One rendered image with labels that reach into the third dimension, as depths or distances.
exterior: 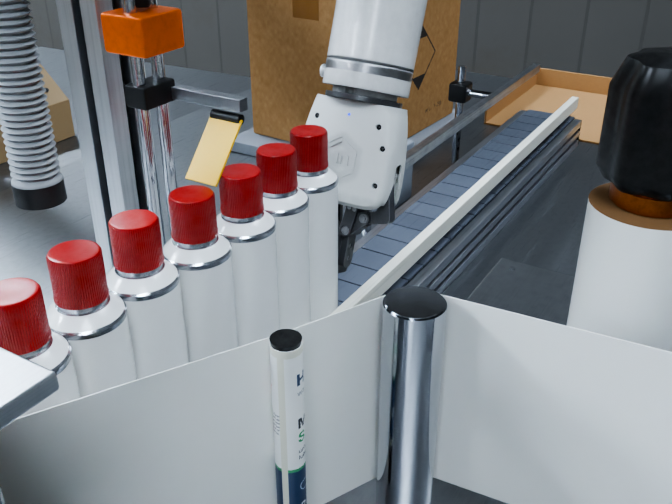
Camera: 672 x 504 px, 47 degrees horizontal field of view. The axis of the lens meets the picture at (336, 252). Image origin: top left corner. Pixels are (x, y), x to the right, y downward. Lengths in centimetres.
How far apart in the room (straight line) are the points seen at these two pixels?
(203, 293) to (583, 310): 29
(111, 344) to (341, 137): 33
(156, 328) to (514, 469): 26
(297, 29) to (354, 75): 55
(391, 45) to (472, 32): 241
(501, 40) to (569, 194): 192
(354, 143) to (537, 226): 45
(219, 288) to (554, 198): 73
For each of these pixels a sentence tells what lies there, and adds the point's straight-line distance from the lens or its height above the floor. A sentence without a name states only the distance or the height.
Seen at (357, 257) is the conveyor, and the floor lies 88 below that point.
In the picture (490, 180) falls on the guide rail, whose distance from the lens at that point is 103.
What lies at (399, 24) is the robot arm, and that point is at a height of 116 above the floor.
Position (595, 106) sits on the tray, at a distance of 165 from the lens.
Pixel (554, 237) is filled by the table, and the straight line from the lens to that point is 108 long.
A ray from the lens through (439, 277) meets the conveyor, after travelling 90.
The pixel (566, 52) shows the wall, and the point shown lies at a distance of 305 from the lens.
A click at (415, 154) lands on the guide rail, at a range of 97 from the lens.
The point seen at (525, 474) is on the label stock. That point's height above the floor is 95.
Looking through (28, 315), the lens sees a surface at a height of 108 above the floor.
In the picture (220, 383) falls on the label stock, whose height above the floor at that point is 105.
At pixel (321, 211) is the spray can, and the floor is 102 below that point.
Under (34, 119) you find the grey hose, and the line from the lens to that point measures 57.
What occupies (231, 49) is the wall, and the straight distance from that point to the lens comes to 365.
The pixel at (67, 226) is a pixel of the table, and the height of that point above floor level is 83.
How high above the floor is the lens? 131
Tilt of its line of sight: 28 degrees down
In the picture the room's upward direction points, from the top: straight up
